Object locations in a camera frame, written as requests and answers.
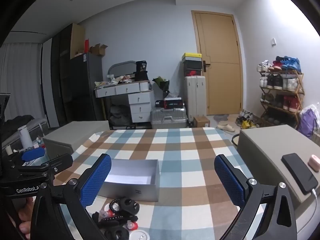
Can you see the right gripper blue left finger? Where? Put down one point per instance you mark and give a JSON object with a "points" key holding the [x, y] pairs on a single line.
{"points": [[83, 191]]}

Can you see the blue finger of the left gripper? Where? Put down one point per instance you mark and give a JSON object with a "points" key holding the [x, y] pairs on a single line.
{"points": [[33, 154]]}

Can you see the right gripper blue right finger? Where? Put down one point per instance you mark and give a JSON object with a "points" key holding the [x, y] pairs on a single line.
{"points": [[236, 184]]}

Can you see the black banana hair clip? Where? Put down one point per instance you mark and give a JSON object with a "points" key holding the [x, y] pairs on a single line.
{"points": [[114, 226]]}

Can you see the small red white badge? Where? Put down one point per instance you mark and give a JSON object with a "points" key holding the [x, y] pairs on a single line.
{"points": [[131, 225]]}

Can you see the black claw hair clip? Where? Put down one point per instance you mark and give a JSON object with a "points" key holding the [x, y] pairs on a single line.
{"points": [[129, 206]]}

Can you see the left human hand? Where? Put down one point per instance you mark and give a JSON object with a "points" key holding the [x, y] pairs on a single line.
{"points": [[25, 214]]}

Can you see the white thermos bottle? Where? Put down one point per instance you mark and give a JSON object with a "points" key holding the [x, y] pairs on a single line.
{"points": [[25, 138]]}

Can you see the grey left bedside cabinet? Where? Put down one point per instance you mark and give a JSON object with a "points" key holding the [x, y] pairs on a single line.
{"points": [[70, 137]]}

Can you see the grey bedside cabinet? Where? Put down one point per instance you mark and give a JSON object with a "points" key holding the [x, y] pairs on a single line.
{"points": [[70, 137], [262, 149]]}

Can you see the grey right bedside cabinet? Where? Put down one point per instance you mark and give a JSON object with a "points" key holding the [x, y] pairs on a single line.
{"points": [[262, 149]]}

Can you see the blue brown checkered tablecloth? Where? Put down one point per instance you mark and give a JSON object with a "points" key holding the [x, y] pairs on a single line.
{"points": [[192, 201]]}

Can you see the grey cardboard storage box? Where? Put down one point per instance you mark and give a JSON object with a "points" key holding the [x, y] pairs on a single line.
{"points": [[135, 179]]}

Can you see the black smartphone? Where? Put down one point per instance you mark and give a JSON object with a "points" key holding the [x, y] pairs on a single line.
{"points": [[300, 172]]}

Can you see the beige slipper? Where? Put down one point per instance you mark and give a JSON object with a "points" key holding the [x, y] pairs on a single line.
{"points": [[226, 127]]}

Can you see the small cardboard box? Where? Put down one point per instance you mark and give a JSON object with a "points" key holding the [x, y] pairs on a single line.
{"points": [[201, 121]]}

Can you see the pink earbud case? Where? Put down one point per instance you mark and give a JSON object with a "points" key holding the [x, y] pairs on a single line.
{"points": [[314, 163]]}

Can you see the white curtain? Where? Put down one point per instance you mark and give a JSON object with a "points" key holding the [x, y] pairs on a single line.
{"points": [[20, 77]]}

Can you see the silver flat suitcase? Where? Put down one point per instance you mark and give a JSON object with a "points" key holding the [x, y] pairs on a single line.
{"points": [[168, 118]]}

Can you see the purple bag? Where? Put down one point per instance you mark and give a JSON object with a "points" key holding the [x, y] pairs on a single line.
{"points": [[309, 121]]}

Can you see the black refrigerator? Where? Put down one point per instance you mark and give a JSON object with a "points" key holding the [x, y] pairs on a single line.
{"points": [[84, 71]]}

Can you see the black red box on suitcase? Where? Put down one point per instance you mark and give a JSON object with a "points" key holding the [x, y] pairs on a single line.
{"points": [[169, 104]]}

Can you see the white drawer desk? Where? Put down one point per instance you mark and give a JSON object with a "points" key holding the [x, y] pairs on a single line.
{"points": [[139, 94]]}

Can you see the wooden shoe rack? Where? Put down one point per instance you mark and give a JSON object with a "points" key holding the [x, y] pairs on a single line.
{"points": [[282, 97]]}

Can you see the white upright suitcase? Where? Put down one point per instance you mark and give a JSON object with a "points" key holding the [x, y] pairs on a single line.
{"points": [[195, 96]]}

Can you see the black bag on desk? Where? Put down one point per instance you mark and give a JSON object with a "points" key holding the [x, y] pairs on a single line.
{"points": [[141, 74]]}

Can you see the grey chair back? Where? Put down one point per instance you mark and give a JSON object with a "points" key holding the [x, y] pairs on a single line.
{"points": [[122, 69]]}

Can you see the green wrapped bouquet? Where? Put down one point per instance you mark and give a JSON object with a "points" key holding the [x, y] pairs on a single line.
{"points": [[163, 84]]}

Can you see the open cardboard box on fridge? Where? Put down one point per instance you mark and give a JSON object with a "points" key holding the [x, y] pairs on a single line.
{"points": [[98, 49]]}

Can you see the black red shoe box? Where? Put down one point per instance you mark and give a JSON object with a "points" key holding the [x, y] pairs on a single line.
{"points": [[192, 68]]}

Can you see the yellow shoe box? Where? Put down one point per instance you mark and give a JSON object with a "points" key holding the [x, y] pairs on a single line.
{"points": [[192, 57]]}

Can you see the wooden door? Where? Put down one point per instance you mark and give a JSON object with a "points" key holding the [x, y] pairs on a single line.
{"points": [[217, 40]]}

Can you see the wall light switch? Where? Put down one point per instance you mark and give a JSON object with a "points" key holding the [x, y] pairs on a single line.
{"points": [[273, 42]]}

